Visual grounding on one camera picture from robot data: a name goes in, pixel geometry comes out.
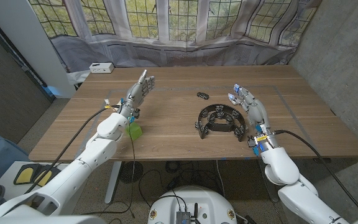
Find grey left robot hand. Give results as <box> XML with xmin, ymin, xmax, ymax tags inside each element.
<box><xmin>121</xmin><ymin>69</ymin><xmax>156</xmax><ymax>116</ymax></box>

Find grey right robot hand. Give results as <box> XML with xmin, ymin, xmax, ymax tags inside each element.
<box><xmin>227</xmin><ymin>83</ymin><xmax>275</xmax><ymax>140</ymax></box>

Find black half-moon tambourine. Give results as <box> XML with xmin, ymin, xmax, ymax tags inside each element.
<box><xmin>194</xmin><ymin>103</ymin><xmax>248</xmax><ymax>142</ymax></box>

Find white power strip box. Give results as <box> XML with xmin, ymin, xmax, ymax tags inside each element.
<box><xmin>89</xmin><ymin>62</ymin><xmax>115</xmax><ymax>74</ymax></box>

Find printed window backdrop cloth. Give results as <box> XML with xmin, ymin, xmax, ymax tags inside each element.
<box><xmin>28</xmin><ymin>0</ymin><xmax>323</xmax><ymax>85</ymax></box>

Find round black floor fan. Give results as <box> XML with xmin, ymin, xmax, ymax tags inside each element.
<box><xmin>119</xmin><ymin>161</ymin><xmax>144</xmax><ymax>184</ymax></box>

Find white table leg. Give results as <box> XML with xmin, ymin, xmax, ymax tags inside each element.
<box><xmin>104</xmin><ymin>161</ymin><xmax>124</xmax><ymax>205</ymax></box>

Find white robot torso base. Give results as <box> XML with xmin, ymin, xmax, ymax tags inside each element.
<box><xmin>147</xmin><ymin>185</ymin><xmax>238</xmax><ymax>224</ymax></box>

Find white pillar panel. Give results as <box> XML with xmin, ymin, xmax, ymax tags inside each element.
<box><xmin>0</xmin><ymin>0</ymin><xmax>76</xmax><ymax>99</ymax></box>

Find yellow black foot pedal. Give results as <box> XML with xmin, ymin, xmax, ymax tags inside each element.
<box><xmin>13</xmin><ymin>164</ymin><xmax>42</xmax><ymax>185</ymax></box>
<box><xmin>33</xmin><ymin>167</ymin><xmax>62</xmax><ymax>187</ymax></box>

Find small grey electronics box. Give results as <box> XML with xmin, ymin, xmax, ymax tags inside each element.
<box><xmin>175</xmin><ymin>210</ymin><xmax>191</xmax><ymax>224</ymax></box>

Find blue grey fabric seat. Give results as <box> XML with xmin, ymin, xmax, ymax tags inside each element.
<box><xmin>0</xmin><ymin>134</ymin><xmax>30</xmax><ymax>187</ymax></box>

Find white low platform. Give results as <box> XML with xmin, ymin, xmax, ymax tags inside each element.
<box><xmin>0</xmin><ymin>161</ymin><xmax>88</xmax><ymax>215</ymax></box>

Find thin black wire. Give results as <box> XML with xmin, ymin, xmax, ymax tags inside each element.
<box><xmin>73</xmin><ymin>123</ymin><xmax>136</xmax><ymax>218</ymax></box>

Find black floor cable bundle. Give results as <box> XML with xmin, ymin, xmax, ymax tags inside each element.
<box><xmin>138</xmin><ymin>160</ymin><xmax>226</xmax><ymax>206</ymax></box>

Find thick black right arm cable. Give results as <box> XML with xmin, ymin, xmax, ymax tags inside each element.
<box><xmin>273</xmin><ymin>129</ymin><xmax>358</xmax><ymax>217</ymax></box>

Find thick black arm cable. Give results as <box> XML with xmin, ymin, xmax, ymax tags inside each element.
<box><xmin>273</xmin><ymin>129</ymin><xmax>358</xmax><ymax>217</ymax></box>
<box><xmin>25</xmin><ymin>105</ymin><xmax>121</xmax><ymax>194</ymax></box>

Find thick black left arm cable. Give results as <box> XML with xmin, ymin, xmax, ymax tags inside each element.
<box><xmin>25</xmin><ymin>105</ymin><xmax>121</xmax><ymax>194</ymax></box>

